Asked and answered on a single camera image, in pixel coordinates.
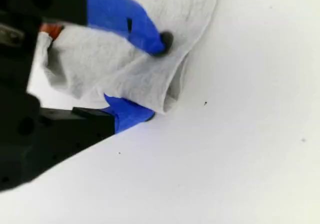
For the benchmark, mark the grey shirt with brown sleeves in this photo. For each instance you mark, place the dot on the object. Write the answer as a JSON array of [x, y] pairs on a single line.
[[140, 67]]

